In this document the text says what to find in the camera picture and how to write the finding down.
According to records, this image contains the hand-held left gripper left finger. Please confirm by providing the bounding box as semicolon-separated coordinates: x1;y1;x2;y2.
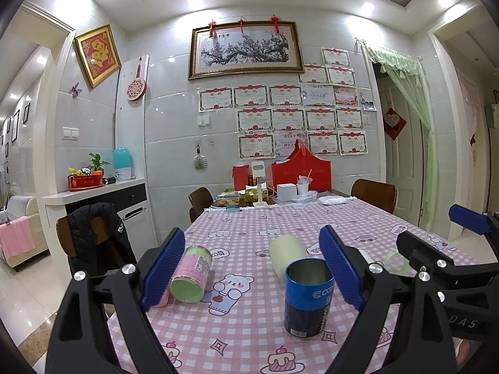
47;227;186;374

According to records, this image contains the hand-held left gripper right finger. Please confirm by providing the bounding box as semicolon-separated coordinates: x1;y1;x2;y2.
317;224;469;374

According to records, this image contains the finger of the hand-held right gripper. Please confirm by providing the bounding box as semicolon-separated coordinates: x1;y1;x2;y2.
448;204;499;239
396;231;499;292

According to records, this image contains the blue metal cup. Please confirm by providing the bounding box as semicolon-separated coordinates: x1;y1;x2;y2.
283;258;335;338

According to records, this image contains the translucent green plastic cup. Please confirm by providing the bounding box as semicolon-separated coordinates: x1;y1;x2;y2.
384;249;411;278

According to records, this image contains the translucent white plastic cup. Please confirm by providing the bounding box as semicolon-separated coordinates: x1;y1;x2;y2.
270;234;309;281

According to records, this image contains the plastic cup with straws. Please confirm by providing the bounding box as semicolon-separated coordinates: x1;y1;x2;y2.
296;170;313;196

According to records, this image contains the person's right hand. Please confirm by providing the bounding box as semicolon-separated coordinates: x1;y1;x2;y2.
454;338;481;364

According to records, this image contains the pink and green can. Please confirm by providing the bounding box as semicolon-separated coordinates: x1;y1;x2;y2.
168;245;213;304

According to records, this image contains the pink plastic lid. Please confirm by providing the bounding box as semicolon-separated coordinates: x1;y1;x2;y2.
150;291;171;309

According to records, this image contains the brown wooden chair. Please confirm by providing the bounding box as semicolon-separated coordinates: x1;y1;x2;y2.
350;179;399;215
188;187;215;223
56;215;118;281

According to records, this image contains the black jacket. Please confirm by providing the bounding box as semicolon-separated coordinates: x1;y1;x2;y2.
66;203;138;283

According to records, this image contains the white door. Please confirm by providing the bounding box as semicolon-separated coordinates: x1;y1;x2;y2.
379;85;424;212

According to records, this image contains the white counter cabinet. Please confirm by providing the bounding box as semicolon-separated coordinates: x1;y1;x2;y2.
42;178;149;251

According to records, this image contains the white square box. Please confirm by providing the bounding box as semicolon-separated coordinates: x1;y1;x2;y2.
276;183;298;204

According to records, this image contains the pink patterned curtain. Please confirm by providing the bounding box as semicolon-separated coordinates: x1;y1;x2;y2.
455;65;481;188

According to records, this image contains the large red gift bag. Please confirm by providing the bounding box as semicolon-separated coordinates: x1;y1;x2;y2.
271;139;333;196

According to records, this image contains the gold wrapped box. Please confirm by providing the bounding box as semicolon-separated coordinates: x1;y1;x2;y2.
242;189;269;204

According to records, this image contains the red tin tray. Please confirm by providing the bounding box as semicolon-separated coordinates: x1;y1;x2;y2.
67;174;104;192

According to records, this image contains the small red box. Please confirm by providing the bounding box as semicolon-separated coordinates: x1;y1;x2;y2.
232;164;254;192

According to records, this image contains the red diamond door decoration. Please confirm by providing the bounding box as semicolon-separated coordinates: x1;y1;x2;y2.
384;105;408;140

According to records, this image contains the small potted plant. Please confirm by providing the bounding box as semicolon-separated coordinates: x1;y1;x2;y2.
88;153;111;176

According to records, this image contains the white phone stand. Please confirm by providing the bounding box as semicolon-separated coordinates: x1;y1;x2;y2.
249;161;270;207

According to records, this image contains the green lace door curtain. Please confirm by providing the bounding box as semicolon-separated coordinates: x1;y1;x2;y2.
364;42;436;219

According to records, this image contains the pink blanket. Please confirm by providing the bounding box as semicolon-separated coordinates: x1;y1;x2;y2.
0;216;36;260

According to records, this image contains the beige sofa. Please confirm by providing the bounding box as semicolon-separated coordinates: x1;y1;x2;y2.
0;196;50;272

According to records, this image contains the group of award certificates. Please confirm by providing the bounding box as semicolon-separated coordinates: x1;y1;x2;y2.
199;47;369;161

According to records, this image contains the pink round hanging ornament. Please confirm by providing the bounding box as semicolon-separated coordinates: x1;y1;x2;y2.
125;58;148;102

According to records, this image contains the framed red and gold picture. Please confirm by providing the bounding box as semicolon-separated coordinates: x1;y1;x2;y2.
74;24;123;89

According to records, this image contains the framed plum blossom painting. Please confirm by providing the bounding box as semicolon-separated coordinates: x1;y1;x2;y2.
188;20;305;82

